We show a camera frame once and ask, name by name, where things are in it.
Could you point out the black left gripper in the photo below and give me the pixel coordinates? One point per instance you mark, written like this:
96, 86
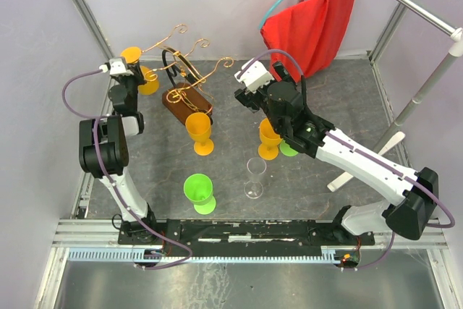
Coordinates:
137, 75

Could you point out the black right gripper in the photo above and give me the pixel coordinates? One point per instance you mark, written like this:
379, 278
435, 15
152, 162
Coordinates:
250, 99

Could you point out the orange plastic goblet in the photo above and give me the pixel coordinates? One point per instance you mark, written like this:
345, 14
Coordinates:
198, 126
270, 141
150, 83

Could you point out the green plastic goblet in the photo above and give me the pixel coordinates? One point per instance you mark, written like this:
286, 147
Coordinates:
198, 188
286, 149

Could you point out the gold wire wine glass rack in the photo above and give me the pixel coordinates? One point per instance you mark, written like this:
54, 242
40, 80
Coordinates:
186, 96

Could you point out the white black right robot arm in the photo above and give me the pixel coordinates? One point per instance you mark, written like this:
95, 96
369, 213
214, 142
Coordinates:
408, 201

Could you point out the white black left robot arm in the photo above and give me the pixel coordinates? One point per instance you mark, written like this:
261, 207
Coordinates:
103, 153

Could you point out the clear wine glass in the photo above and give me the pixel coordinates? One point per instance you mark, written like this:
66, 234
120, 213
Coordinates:
256, 170

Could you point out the red cloth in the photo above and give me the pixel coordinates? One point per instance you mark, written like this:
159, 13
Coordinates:
311, 32

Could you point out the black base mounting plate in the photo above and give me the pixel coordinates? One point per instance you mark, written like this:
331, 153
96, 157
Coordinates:
253, 237

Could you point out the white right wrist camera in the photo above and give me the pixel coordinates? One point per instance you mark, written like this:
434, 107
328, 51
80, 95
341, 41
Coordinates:
256, 76

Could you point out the white cable duct rail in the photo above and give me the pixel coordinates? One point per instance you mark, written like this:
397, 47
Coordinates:
150, 255

